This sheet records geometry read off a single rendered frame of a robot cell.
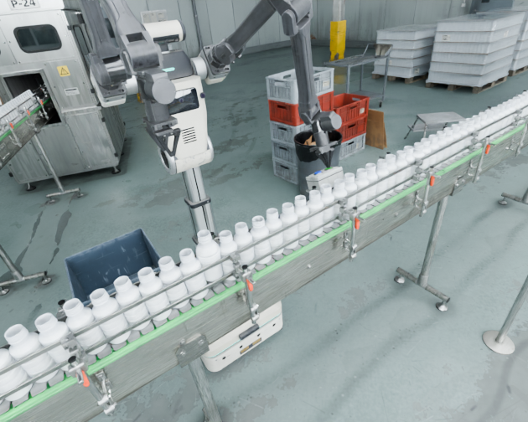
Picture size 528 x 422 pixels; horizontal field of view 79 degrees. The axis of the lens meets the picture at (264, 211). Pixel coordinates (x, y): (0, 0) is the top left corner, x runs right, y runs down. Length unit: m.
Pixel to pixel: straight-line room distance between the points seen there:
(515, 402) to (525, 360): 0.28
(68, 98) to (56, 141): 0.55
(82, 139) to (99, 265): 3.16
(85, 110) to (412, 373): 4.06
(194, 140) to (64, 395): 0.99
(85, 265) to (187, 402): 0.93
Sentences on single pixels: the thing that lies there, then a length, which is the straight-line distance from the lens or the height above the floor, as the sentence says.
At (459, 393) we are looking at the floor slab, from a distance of 2.09.
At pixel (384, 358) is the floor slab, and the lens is 2.08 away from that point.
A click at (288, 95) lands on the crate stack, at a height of 0.96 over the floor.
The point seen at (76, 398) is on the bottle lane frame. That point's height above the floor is 0.93.
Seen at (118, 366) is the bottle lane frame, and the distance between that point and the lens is 1.01.
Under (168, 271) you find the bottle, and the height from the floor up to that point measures 1.14.
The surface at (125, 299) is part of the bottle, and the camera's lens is 0.91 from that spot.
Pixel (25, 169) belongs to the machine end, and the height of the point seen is 0.29.
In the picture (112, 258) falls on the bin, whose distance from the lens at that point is 1.53.
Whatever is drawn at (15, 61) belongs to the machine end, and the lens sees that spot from 4.50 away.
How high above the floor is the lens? 1.72
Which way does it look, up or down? 33 degrees down
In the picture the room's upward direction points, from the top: 6 degrees counter-clockwise
